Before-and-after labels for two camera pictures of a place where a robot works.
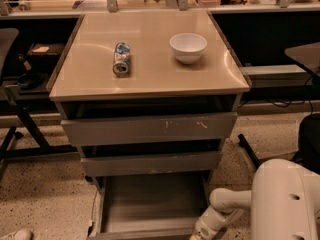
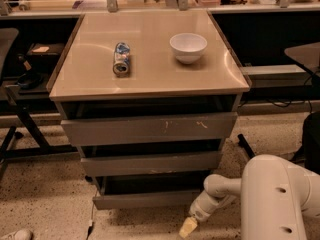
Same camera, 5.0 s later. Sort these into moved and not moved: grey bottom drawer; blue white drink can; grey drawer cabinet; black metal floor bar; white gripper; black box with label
Moved: grey bottom drawer; white gripper
Not moved: grey drawer cabinet; black box with label; black metal floor bar; blue white drink can
